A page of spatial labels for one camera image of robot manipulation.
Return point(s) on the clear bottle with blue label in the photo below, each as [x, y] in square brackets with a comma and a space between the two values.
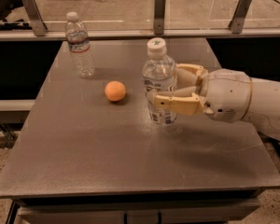
[158, 74]

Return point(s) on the table base frame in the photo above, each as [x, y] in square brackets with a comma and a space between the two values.
[206, 207]

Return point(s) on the metal rail behind table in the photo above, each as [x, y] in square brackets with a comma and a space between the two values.
[28, 35]

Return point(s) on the left metal bracket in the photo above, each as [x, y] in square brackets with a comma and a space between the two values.
[36, 21]

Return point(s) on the middle metal bracket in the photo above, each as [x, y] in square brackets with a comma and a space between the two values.
[159, 16]

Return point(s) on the metal bracket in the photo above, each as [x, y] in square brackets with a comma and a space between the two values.
[159, 16]
[36, 21]
[237, 22]

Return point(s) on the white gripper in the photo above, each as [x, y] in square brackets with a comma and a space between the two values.
[228, 94]

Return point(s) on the clear upright water bottle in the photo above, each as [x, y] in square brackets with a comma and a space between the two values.
[79, 45]

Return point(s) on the orange fruit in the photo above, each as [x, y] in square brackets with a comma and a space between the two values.
[115, 91]

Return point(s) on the right metal bracket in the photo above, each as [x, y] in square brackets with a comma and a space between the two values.
[237, 22]

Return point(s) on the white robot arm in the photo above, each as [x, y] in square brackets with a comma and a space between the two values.
[264, 107]

